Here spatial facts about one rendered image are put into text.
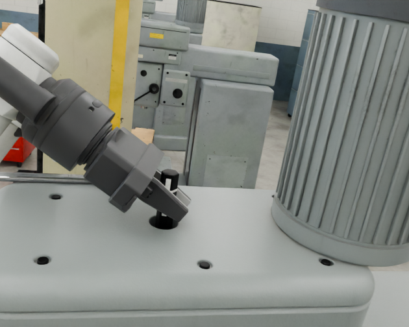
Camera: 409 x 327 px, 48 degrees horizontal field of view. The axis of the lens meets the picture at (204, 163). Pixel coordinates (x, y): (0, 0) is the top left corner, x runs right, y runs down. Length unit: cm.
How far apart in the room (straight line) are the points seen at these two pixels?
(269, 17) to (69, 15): 809
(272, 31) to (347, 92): 964
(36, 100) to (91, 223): 16
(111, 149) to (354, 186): 28
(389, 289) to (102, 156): 52
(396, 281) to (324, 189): 34
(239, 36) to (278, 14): 140
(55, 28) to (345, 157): 185
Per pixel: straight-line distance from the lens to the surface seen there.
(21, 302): 49
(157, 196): 55
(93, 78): 228
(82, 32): 225
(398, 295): 82
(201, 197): 67
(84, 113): 53
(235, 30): 900
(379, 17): 52
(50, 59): 56
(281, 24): 1021
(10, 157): 544
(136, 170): 51
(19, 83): 51
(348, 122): 53
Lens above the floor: 217
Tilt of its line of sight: 21 degrees down
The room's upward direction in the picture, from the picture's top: 9 degrees clockwise
